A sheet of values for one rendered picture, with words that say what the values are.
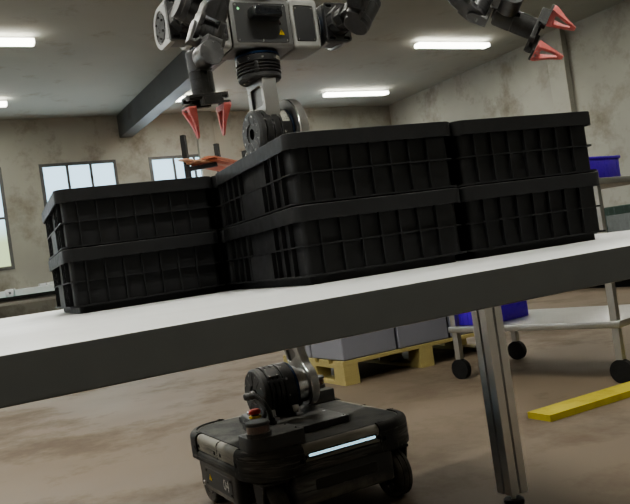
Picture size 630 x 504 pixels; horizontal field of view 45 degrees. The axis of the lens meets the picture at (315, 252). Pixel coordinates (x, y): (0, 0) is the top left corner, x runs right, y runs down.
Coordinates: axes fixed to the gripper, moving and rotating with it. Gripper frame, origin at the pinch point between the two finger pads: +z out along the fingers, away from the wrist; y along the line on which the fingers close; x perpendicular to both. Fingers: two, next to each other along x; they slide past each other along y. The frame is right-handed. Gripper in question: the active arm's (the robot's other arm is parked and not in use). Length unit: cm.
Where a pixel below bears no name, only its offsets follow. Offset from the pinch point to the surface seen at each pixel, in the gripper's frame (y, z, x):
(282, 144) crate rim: -11, 10, -71
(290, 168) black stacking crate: -10, 14, -70
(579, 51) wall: 719, -116, 623
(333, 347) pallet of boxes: 118, 107, 221
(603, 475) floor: 96, 112, -10
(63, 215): -40, 15, -31
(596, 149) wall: 713, 18, 610
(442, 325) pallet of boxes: 190, 109, 217
